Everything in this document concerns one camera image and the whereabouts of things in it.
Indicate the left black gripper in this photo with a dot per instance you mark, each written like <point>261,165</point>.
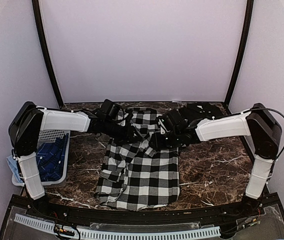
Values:
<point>128,136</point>

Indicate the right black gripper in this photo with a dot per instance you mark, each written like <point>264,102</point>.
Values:
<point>157,142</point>

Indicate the black white plaid shirt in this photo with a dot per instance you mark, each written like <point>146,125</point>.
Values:
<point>134,176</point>

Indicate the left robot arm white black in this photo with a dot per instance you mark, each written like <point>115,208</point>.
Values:
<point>31,119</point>

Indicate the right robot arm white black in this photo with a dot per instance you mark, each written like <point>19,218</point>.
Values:
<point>256,122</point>

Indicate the folded black shirt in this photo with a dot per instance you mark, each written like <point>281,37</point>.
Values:
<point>196,111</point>

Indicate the blue plaid shirt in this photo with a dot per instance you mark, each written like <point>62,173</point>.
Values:
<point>50,159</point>

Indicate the grey plastic laundry basket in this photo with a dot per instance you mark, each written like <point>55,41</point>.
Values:
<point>50,136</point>

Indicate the light blue shirt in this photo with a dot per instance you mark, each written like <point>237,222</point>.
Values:
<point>12,163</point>

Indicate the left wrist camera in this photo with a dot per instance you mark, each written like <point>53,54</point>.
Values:
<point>125,117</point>

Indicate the right black frame post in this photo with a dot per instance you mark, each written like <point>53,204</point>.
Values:
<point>240,53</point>

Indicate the black frame post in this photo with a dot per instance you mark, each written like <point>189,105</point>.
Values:
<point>45,52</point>
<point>240,53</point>

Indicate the black front rail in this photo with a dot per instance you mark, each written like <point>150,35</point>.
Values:
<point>85,216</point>

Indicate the grey slotted cable duct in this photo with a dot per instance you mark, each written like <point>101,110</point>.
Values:
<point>118,232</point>

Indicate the left black frame post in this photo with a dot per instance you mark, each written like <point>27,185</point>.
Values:
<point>45,52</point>

